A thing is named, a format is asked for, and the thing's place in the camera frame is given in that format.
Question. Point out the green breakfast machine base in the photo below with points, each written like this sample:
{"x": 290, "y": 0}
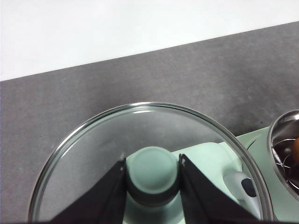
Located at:
{"x": 252, "y": 137}

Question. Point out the glass pot lid green knob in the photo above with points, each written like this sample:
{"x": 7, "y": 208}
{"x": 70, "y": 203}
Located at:
{"x": 149, "y": 170}

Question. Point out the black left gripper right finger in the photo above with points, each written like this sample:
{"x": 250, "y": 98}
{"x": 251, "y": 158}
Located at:
{"x": 205, "y": 200}

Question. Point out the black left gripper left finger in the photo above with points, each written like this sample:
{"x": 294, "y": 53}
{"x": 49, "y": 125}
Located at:
{"x": 105, "y": 200}

